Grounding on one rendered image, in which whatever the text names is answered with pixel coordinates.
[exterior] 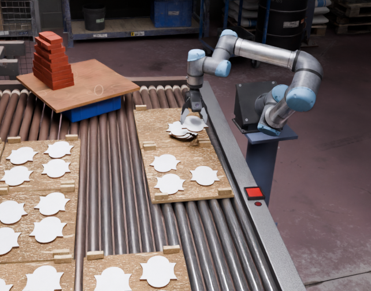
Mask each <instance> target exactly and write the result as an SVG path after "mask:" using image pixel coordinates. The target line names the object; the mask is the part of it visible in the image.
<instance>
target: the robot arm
mask: <svg viewBox="0 0 371 291"><path fill-rule="evenodd" d="M231 54H235V55H239V56H242V57H246V58H250V59H254V60H257V61H262V62H266V63H269V64H274V65H277V66H282V67H285V68H289V69H290V71H291V72H295V75H294V78H293V80H292V83H291V85H290V86H287V85H284V84H280V85H277V86H275V87H274V88H273V89H272V90H271V91H270V92H268V93H264V94H262V95H260V96H259V97H258V98H257V99H256V101H255V111H256V113H257V114H258V116H259V117H260V121H259V123H258V130H259V131H260V132H262V133H264V134H266V135H269V136H274V137H277V136H279V134H280V133H281V129H282V127H283V126H284V125H285V124H286V123H287V121H288V118H289V117H290V116H291V115H293V113H294V112H296V111H300V112H303V111H309V110H310V109H311V108H312V107H313V105H314V104H315V102H316V97H317V94H318V90H319V87H320V84H321V81H322V78H323V74H324V72H323V69H322V66H321V64H320V63H319V61H318V60H317V59H316V58H314V57H313V56H312V55H310V54H309V53H306V52H304V51H300V50H296V51H291V50H286V49H283V48H278V47H274V46H270V45H267V44H262V43H257V42H253V41H250V40H246V39H241V38H238V36H237V34H236V32H233V31H232V30H230V29H226V30H224V31H222V33H221V36H220V37H219V39H218V43H217V45H216V48H215V50H214V52H213V55H212V57H206V56H205V52H204V51H203V50H200V49H193V50H191V51H189V53H188V60H187V61H188V66H187V76H186V78H187V87H189V88H190V90H189V91H185V103H184V104H183V106H182V109H181V117H180V123H181V125H182V124H183V123H184V120H185V119H186V116H187V115H188V114H189V109H188V108H190V109H191V111H192V112H193V113H195V112H200V113H201V114H202V117H203V120H204V123H205V124H206V123H207V106H206V103H205V102H204V100H203V99H202V95H201V93H200V90H199V88H202V86H203V76H204V73H205V74H210V75H214V76H217V77H218V76H220V77H227V76H228V75H229V73H230V69H231V63H230V62H229V58H230V55H231Z"/></svg>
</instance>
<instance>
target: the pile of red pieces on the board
mask: <svg viewBox="0 0 371 291"><path fill-rule="evenodd" d="M35 42H37V43H38V44H37V45H34V47H35V50H36V52H35V53H34V60H33V65H34V67H32V71H33V73H34V76H35V77H37V78H38V79H39V80H40V81H42V82H43V83H45V84H46V85H47V86H48V87H49V88H51V89H52V90H53V91H54V90H57V89H61V88H66V87H70V86H73V85H75V84H74V78H73V73H72V69H71V65H70V64H69V63H68V56H67V55H65V54H64V51H65V47H64V46H62V45H61V43H62V42H63V39H62V38H61V37H60V36H58V35H56V34H55V33H53V32H51V31H47V32H41V33H39V37H35Z"/></svg>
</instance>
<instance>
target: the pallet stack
mask: <svg viewBox="0 0 371 291"><path fill-rule="evenodd" d="M330 1H331V5H329V6H326V7H327V8H328V9H329V12H328V13H326V14H323V16H325V17H326V18H327V19H328V20H329V22H327V23H324V24H325V25H327V28H330V27H337V28H336V29H335V32H334V33H335V34H337V35H340V34H355V33H371V0H330ZM357 25H368V26H367V29H366V30H356V31H347V27H348V26H357Z"/></svg>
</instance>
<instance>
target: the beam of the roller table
mask: <svg viewBox="0 0 371 291"><path fill-rule="evenodd" d="M199 90H200V93H201V95H202V99H203V100H204V102H205V103H206V106H207V117H208V119H209V122H210V124H211V126H212V129H213V132H214V134H215V136H216V139H217V141H218V144H219V146H220V148H221V151H222V154H223V156H224V158H225V161H226V163H227V166H228V169H229V171H230V173H231V176H232V178H233V181H234V183H235V185H236V188H237V190H238V192H239V195H240V198H241V200H242V202H243V205H244V207H245V210H246V213H247V215H248V217H249V220H250V222H251V225H252V227H253V229H254V232H255V235H256V237H257V239H258V242H259V244H260V247H261V249H262V251H263V254H264V257H265V259H266V262H267V264H268V266H269V269H270V272H271V273H272V276H273V279H274V281H275V283H276V286H277V288H278V291H307V290H306V288H305V286H304V284H303V282H302V279H301V277H300V275H299V273H298V271H297V269H296V267H295V265H294V263H293V261H292V258H291V256H290V254H289V252H288V249H287V247H286V246H285V243H284V241H283V239H282V237H281V235H280V233H279V230H278V228H277V226H276V224H275V222H274V220H273V218H272V216H271V214H270V212H269V209H268V207H267V205H266V203H265V201H264V199H263V200H247V198H246V195H245V193H244V190H243V188H244V187H247V186H257V184H256V182H255V179H254V177H253V175H252V174H251V171H250V169H249V167H248V165H247V163H246V160H245V158H244V156H243V154H242V152H241V150H240V148H239V146H238V143H237V141H236V139H235V137H234V135H233V133H232V131H231V129H230V127H229V125H228V122H227V120H226V118H225V116H224V113H223V112H222V109H221V107H220V105H219V103H218V101H217V99H216V97H215V95H214V92H213V90H212V88H211V86H210V84H209V82H208V81H203V86H202V88H199ZM255 202H261V203H262V206H256V205H255V204H254V203H255Z"/></svg>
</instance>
